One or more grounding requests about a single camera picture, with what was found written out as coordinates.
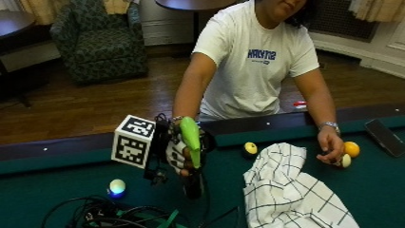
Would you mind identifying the green and black tool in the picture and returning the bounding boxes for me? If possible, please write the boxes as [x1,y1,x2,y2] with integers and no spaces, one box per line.
[178,116,205,200]

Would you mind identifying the white and yellow billiard ball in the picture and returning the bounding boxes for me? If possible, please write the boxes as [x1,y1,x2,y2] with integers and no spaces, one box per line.
[339,153,353,169]

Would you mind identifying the orange billiard ball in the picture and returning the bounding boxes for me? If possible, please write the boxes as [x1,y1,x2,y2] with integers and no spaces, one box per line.
[342,141,362,159]

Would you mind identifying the silver wristwatch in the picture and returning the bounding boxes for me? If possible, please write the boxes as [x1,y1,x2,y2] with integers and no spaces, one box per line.
[317,121,342,134]

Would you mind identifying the white marker cube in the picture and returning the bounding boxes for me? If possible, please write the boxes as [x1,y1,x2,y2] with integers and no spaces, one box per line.
[110,114,157,170]

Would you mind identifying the black phone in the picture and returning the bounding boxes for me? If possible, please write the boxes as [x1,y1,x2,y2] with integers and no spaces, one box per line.
[363,118,405,159]

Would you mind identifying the white checked cloth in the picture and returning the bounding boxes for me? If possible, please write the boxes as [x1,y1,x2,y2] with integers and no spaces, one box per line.
[241,142,361,228]

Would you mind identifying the glowing white ball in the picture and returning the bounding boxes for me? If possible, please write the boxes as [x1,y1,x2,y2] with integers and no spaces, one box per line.
[106,179,127,200]

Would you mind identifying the black and yellow billiard ball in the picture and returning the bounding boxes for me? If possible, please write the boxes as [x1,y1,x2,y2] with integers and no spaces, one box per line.
[239,141,259,159]

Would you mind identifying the white printed t-shirt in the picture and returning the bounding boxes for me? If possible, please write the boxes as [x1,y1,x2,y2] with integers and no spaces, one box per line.
[190,0,321,121]

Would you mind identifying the the person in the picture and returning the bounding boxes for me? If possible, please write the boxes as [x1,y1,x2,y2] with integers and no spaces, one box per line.
[170,0,346,166]

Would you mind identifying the green patterned armchair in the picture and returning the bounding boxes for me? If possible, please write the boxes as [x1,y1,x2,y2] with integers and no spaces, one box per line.
[49,0,149,86]

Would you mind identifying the radiator grille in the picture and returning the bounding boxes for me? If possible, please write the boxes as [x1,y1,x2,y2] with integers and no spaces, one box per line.
[306,0,379,43]

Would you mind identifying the dark round table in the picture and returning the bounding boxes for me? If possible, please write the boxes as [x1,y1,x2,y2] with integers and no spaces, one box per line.
[154,0,239,44]
[0,10,37,108]

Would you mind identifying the black glove electronics mount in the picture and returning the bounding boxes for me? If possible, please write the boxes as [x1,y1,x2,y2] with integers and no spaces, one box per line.
[142,112,170,186]

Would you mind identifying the green strap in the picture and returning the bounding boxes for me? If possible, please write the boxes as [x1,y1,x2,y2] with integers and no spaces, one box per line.
[155,208,181,228]

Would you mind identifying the bundle of black cables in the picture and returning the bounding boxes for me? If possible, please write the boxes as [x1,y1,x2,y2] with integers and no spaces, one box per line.
[39,195,187,228]

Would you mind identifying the dark wooden table rail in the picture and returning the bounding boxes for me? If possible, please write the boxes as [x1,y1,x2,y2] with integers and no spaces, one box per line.
[0,104,405,162]

